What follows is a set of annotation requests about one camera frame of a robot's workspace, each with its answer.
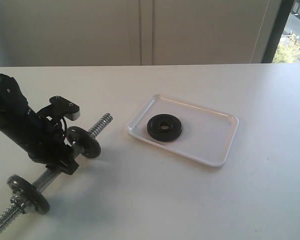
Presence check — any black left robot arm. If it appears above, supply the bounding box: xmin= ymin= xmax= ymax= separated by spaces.
xmin=0 ymin=73 xmax=80 ymax=175

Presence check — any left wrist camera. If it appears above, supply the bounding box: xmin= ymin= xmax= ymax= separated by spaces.
xmin=49 ymin=95 xmax=81 ymax=121

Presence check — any black weight plate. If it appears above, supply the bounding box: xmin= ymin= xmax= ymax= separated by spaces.
xmin=146 ymin=114 xmax=183 ymax=142

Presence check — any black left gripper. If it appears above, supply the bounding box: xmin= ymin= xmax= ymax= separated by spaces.
xmin=4 ymin=109 xmax=79 ymax=175

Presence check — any white plastic tray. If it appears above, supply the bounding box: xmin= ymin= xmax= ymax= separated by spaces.
xmin=127 ymin=94 xmax=239 ymax=167

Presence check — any dark window frame post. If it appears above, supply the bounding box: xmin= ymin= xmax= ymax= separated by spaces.
xmin=261 ymin=0 xmax=295 ymax=64

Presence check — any black plate end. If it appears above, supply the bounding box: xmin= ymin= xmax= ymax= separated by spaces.
xmin=66 ymin=126 xmax=101 ymax=159
xmin=7 ymin=174 xmax=50 ymax=215

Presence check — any chrome collar nut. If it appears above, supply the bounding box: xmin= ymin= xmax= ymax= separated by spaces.
xmin=10 ymin=194 xmax=34 ymax=215

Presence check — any black plate near end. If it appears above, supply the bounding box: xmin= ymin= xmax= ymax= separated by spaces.
xmin=7 ymin=174 xmax=50 ymax=215

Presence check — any black plate far end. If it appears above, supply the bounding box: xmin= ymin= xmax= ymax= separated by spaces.
xmin=66 ymin=126 xmax=101 ymax=159

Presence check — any chrome dumbbell bar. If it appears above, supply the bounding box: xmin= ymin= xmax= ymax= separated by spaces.
xmin=0 ymin=113 xmax=113 ymax=234

